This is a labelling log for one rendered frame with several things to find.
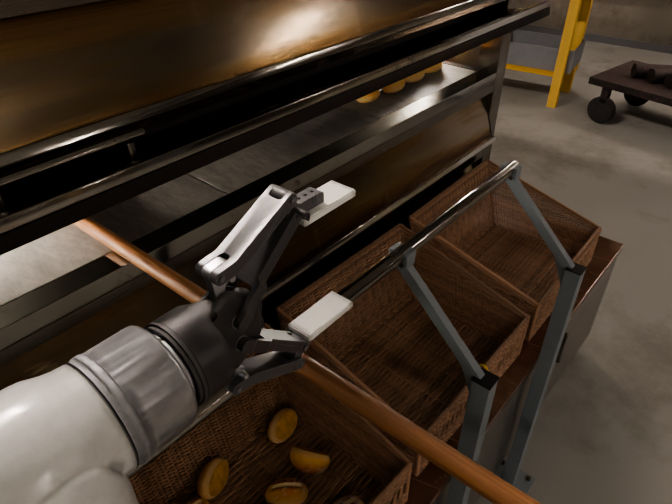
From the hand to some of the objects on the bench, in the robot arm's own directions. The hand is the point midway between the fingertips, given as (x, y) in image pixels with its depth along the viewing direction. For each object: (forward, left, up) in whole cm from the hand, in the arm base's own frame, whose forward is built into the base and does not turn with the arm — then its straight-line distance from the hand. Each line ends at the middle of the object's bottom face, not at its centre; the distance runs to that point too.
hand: (335, 252), depth 55 cm
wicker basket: (+7, +28, -90) cm, 95 cm away
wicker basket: (+127, +20, -90) cm, 157 cm away
